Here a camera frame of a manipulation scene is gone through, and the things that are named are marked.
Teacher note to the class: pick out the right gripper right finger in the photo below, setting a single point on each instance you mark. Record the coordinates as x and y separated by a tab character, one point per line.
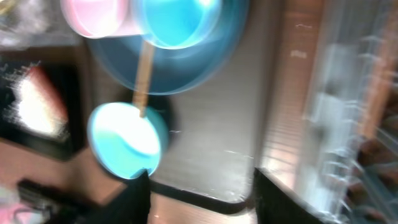
274	206

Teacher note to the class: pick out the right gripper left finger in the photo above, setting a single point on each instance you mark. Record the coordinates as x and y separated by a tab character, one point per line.
132	205

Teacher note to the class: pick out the light blue bowl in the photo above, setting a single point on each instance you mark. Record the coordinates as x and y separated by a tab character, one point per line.
124	143

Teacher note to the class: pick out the wooden chopstick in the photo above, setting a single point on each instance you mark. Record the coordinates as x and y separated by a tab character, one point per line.
143	77

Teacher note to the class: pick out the pile of rice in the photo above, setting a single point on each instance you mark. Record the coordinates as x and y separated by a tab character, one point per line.
37	106

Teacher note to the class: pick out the pink cup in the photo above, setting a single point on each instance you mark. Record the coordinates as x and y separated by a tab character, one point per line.
97	19

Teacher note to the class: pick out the grey dishwasher rack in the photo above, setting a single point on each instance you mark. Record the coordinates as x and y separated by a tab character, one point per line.
348	172

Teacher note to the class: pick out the brown serving tray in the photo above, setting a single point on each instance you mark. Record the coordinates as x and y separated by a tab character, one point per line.
216	128

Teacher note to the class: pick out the dark blue plate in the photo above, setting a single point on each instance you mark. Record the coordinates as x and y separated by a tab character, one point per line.
178	70

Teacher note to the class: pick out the black plastic tray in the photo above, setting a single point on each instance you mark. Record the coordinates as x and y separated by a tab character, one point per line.
61	64

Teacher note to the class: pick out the light blue cup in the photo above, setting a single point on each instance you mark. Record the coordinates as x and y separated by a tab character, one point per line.
176	24

